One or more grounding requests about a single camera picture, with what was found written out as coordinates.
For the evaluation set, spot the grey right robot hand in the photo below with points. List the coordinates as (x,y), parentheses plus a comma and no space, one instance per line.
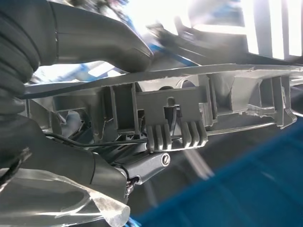
(71,163)

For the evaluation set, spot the blue metal shelf rack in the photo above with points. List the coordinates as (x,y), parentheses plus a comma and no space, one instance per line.
(236,188)

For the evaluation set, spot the clear plastic cover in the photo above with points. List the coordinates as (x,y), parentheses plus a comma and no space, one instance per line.
(59,206)

